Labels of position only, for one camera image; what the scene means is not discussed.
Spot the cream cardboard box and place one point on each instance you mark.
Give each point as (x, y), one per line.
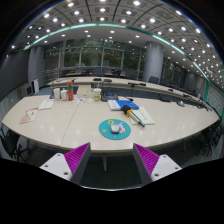
(84, 92)

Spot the black desktop conference device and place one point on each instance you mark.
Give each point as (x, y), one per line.
(109, 97)

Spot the red bottle with green band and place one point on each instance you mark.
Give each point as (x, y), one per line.
(70, 92)

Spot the cream notepad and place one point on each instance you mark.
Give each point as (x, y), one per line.
(146, 116)

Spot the ceiling spot lights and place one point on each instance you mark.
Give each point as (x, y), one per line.
(102, 10)

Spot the dark office chairs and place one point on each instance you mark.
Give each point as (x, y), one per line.
(98, 71)

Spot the silver grey computer mouse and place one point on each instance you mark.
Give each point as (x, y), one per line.
(115, 128)

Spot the colourful printed leaflet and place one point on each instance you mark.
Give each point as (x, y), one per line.
(82, 99)

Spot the blue and white book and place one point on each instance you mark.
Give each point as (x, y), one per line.
(128, 104)

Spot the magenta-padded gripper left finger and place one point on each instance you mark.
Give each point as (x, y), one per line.
(55, 165)

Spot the round teal cartoon mouse pad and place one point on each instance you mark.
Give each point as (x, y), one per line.
(105, 130)

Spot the green printed paper cup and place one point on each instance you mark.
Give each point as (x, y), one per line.
(97, 95)

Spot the white green-edged booklet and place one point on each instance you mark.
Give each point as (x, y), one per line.
(46, 104)

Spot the long curved conference desk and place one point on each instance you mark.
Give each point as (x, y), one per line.
(153, 87)

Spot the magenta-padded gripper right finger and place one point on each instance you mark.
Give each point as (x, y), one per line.
(165, 165)

